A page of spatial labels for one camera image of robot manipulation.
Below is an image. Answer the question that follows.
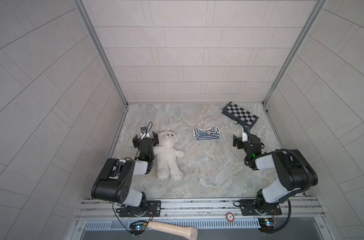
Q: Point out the white teddy bear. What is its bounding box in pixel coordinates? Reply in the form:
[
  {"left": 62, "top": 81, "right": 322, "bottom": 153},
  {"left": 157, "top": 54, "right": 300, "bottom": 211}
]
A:
[{"left": 154, "top": 131, "right": 185, "bottom": 181}]

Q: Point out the blue white striped sweater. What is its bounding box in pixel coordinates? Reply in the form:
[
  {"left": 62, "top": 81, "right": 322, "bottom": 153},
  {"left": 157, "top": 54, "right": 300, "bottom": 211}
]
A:
[{"left": 193, "top": 127, "right": 221, "bottom": 141}]

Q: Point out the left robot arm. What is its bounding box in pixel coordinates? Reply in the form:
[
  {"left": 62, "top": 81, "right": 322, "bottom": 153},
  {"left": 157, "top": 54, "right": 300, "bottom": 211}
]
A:
[{"left": 91, "top": 132, "right": 161, "bottom": 218}]

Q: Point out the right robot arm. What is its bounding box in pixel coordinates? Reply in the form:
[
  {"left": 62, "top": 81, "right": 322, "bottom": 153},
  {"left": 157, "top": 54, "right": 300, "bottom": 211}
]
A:
[{"left": 233, "top": 127, "right": 318, "bottom": 216}]

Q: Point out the black white checkerboard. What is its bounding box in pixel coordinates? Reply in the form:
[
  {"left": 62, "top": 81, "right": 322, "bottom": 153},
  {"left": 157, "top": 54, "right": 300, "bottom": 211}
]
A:
[{"left": 222, "top": 102, "right": 259, "bottom": 129}]

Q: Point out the red round sticker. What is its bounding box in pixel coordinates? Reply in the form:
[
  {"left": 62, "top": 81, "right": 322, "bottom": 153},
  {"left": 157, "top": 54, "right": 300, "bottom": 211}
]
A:
[{"left": 226, "top": 213, "right": 235, "bottom": 223}]

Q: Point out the right circuit board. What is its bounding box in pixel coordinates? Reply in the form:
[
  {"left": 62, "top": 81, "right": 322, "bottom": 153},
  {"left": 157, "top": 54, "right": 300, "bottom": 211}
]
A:
[{"left": 258, "top": 218, "right": 275, "bottom": 233}]

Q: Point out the circuit board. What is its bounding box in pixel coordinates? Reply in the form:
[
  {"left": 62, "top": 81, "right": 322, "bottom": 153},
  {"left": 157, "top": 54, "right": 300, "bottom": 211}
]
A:
[
  {"left": 129, "top": 221, "right": 148, "bottom": 236},
  {"left": 258, "top": 218, "right": 275, "bottom": 233}
]

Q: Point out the left circuit board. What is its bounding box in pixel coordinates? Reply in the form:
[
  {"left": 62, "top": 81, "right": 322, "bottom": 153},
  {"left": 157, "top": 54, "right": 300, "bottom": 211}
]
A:
[{"left": 129, "top": 221, "right": 148, "bottom": 236}]

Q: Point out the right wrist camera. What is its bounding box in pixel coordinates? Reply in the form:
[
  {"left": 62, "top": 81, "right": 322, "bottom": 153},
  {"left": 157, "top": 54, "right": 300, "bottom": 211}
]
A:
[{"left": 242, "top": 132, "right": 249, "bottom": 143}]

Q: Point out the aluminium mounting rail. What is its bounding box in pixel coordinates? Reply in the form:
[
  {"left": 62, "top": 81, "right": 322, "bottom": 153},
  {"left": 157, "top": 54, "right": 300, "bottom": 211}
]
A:
[{"left": 75, "top": 197, "right": 325, "bottom": 221}]

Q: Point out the beige cylindrical handle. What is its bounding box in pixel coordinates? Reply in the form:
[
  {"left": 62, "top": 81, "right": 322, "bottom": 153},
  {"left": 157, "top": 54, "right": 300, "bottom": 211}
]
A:
[{"left": 147, "top": 221, "right": 198, "bottom": 240}]

